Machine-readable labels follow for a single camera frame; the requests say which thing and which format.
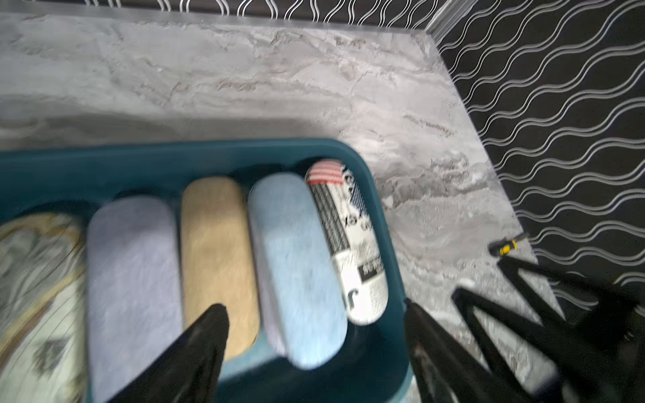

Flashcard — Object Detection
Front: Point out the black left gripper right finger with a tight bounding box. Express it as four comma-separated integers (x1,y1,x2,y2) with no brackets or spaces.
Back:
404,299,529,402

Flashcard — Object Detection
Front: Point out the lavender fabric glasses case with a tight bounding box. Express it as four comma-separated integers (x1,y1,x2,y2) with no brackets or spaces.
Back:
86,196,183,402

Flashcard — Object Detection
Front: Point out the light blue glasses case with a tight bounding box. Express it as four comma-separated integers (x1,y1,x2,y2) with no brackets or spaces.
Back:
248,172,348,370

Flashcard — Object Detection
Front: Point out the cream map print glasses case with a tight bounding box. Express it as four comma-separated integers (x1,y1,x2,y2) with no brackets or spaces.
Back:
1,213,87,402

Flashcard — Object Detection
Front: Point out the newspaper print glasses case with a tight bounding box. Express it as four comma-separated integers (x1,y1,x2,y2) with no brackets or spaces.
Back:
306,160,389,326

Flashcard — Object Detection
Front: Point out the tan fabric glasses case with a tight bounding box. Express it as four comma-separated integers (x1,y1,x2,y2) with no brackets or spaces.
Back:
181,176,260,360

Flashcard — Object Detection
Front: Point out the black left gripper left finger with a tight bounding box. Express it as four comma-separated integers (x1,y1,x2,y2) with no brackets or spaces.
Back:
110,304,229,402

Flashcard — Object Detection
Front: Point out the yellow handled screwdriver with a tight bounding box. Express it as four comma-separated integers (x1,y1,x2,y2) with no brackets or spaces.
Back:
488,232,528,258

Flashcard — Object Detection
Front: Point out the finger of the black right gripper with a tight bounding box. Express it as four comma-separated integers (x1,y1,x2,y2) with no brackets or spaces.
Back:
497,256,644,332
450,288,620,402

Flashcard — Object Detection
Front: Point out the teal plastic storage tray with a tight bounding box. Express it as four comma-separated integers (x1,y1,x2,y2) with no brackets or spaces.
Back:
1,139,413,402

